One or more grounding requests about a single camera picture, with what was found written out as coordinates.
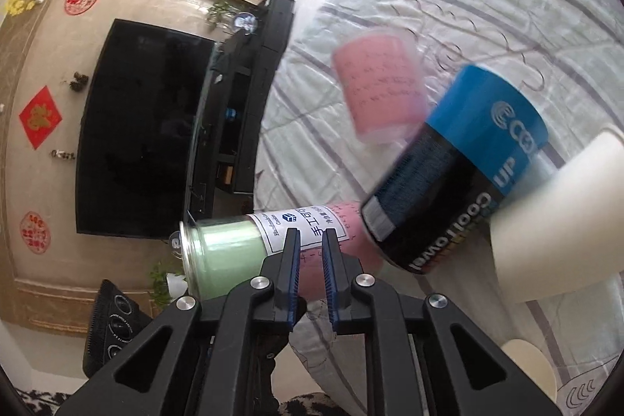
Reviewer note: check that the black flat television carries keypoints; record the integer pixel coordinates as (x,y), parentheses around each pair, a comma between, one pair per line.
(136,131)

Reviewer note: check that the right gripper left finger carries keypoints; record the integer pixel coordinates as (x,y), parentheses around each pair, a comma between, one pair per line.
(211,357)

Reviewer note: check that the white paper cup lying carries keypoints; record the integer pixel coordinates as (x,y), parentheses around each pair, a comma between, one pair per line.
(568,233)

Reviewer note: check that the red round sticker lower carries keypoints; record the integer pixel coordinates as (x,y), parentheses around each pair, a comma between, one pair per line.
(35,233)

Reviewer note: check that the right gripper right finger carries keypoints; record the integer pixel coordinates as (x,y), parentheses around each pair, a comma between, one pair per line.
(423,356)

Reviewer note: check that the white paper cup front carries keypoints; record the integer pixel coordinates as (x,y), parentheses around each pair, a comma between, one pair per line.
(534,364)

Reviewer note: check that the blue black can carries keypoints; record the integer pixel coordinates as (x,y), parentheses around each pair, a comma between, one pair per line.
(465,159)

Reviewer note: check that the pink inner cup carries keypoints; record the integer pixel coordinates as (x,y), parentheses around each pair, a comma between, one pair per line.
(382,78)

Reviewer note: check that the pink green clear tumbler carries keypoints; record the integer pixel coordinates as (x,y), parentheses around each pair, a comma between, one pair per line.
(217,255)

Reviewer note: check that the red diamond wall sticker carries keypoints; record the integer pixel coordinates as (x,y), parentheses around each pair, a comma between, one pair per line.
(40,117)

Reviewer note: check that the black tv cabinet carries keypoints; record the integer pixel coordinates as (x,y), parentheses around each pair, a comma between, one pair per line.
(240,74)

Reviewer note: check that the small green plant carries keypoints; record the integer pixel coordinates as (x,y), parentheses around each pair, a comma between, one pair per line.
(221,13)

